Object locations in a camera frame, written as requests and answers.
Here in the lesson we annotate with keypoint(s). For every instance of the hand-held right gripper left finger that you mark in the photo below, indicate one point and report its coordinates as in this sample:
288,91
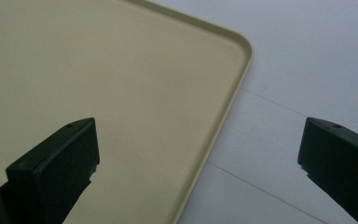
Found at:
54,165

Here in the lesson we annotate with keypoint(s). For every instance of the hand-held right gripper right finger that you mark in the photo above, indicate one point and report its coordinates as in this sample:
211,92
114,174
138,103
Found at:
341,158

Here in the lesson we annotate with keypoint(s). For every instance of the beige plastic tray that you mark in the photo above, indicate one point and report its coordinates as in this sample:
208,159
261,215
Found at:
112,77

